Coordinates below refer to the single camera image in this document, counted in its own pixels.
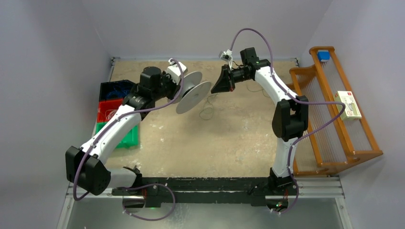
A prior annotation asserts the wooden rack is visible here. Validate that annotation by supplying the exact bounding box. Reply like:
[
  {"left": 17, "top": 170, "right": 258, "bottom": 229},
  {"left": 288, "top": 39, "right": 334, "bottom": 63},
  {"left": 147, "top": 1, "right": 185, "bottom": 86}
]
[{"left": 285, "top": 46, "right": 384, "bottom": 177}]

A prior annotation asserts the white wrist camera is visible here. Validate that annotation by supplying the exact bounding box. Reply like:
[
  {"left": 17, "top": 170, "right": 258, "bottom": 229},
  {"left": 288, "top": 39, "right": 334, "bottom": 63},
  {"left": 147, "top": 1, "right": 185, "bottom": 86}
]
[
  {"left": 165, "top": 58, "right": 188, "bottom": 85},
  {"left": 219, "top": 49, "right": 233, "bottom": 68}
]

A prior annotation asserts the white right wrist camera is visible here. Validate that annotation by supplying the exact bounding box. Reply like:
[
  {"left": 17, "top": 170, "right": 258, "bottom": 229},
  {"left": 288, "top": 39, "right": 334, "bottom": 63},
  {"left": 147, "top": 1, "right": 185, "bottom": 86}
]
[{"left": 219, "top": 49, "right": 233, "bottom": 68}]

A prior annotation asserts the blue block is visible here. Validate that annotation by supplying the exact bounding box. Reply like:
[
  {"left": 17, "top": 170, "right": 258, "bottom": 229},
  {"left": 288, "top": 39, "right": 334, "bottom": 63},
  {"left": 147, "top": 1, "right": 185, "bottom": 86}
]
[{"left": 317, "top": 50, "right": 330, "bottom": 62}]

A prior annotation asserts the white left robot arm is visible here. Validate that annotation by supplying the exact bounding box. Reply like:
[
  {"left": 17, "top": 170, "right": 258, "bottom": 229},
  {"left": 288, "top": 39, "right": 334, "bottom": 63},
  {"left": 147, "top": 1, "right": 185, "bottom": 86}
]
[{"left": 65, "top": 60, "right": 187, "bottom": 201}]

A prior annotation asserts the green bin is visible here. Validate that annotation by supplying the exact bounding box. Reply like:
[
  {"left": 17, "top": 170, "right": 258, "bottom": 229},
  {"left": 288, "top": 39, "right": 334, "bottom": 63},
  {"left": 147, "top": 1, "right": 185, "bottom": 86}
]
[{"left": 95, "top": 122, "right": 139, "bottom": 148}]

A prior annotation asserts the red bin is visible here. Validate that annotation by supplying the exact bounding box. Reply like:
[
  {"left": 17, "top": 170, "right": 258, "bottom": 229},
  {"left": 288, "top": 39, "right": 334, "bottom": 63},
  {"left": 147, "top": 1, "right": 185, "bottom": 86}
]
[{"left": 96, "top": 98, "right": 123, "bottom": 123}]

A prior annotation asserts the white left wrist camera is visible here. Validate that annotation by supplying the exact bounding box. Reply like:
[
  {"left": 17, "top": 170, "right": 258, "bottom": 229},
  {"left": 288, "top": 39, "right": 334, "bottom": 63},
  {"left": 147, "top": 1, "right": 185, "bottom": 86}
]
[{"left": 165, "top": 58, "right": 188, "bottom": 85}]

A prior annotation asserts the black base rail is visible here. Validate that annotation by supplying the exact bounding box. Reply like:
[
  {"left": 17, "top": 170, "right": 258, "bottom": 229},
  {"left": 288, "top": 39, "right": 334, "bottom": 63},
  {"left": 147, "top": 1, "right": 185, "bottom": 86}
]
[{"left": 112, "top": 177, "right": 298, "bottom": 208}]

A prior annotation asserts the white perforated spool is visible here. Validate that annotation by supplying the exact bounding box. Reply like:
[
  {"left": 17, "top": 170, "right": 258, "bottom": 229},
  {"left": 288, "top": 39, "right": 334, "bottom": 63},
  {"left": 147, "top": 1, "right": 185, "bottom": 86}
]
[{"left": 175, "top": 71, "right": 212, "bottom": 114}]

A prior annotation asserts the white cardboard box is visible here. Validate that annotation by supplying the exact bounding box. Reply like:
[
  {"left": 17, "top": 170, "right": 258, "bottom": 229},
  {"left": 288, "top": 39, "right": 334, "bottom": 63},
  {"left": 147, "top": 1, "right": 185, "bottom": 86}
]
[{"left": 334, "top": 91, "right": 362, "bottom": 121}]

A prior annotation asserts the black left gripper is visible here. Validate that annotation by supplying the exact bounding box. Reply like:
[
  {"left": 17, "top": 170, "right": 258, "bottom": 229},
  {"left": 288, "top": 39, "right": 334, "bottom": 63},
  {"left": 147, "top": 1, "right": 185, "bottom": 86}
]
[{"left": 152, "top": 70, "right": 180, "bottom": 101}]

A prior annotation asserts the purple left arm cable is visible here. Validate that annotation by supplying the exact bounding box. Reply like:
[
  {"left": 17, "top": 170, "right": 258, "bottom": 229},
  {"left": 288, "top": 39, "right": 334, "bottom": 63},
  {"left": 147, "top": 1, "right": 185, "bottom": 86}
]
[{"left": 73, "top": 58, "right": 186, "bottom": 221}]

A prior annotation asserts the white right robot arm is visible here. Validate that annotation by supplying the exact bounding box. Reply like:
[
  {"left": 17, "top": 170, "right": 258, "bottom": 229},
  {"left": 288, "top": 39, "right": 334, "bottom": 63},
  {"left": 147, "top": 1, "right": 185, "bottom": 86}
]
[{"left": 211, "top": 48, "right": 309, "bottom": 194}]

